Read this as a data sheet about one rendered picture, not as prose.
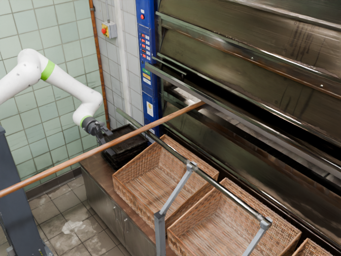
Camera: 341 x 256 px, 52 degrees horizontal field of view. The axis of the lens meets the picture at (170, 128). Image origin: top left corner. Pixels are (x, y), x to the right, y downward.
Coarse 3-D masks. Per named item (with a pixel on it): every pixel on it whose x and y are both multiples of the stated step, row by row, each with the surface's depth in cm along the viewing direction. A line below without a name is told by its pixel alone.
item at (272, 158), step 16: (176, 96) 237; (192, 112) 227; (208, 112) 220; (224, 128) 207; (256, 144) 192; (272, 160) 185; (288, 160) 181; (304, 176) 172; (320, 176) 171; (336, 192) 162
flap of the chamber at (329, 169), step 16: (192, 80) 208; (224, 96) 193; (224, 112) 179; (256, 112) 179; (256, 128) 165; (272, 128) 165; (288, 128) 168; (288, 144) 154; (304, 144) 155; (320, 144) 157; (336, 160) 146; (336, 176) 139
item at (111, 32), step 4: (104, 24) 261; (108, 24) 259; (112, 24) 259; (108, 28) 259; (112, 28) 261; (116, 28) 263; (108, 32) 260; (112, 32) 262; (116, 32) 264; (108, 36) 263; (112, 36) 264; (116, 36) 266
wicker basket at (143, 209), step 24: (168, 144) 256; (120, 168) 243; (144, 168) 259; (168, 168) 260; (120, 192) 241; (144, 192) 246; (168, 192) 246; (192, 192) 244; (144, 216) 224; (168, 216) 208
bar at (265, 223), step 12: (132, 120) 215; (144, 132) 207; (180, 156) 186; (192, 168) 179; (228, 192) 164; (168, 204) 182; (240, 204) 159; (156, 216) 181; (156, 228) 187; (264, 228) 150; (156, 240) 194; (252, 240) 152; (156, 252) 201
